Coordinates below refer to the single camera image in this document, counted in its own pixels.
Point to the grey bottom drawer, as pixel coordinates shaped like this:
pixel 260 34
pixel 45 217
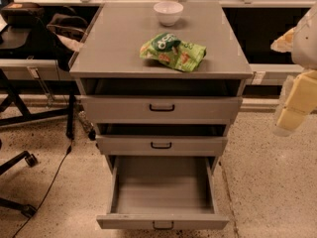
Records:
pixel 162 193

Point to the black desk frame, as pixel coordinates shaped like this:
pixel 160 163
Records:
pixel 35 105

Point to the white ceramic bowl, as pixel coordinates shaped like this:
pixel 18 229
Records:
pixel 168 12

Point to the grey middle drawer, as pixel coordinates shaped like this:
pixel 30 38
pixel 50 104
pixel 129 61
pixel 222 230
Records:
pixel 162 139

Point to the green rice chip bag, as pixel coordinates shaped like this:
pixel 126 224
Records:
pixel 174 53

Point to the grey drawer cabinet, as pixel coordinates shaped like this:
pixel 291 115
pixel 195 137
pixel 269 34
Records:
pixel 112 49

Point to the grey drawer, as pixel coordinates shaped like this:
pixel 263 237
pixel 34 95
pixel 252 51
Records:
pixel 171 101
pixel 162 139
pixel 162 193

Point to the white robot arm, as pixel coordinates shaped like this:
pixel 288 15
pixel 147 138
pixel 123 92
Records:
pixel 304 51

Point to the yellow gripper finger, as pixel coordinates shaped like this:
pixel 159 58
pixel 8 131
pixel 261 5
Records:
pixel 284 44
pixel 298 98

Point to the black bag on chair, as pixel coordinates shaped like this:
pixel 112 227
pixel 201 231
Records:
pixel 69 28

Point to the grey top drawer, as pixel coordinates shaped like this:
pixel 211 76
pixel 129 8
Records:
pixel 171 101

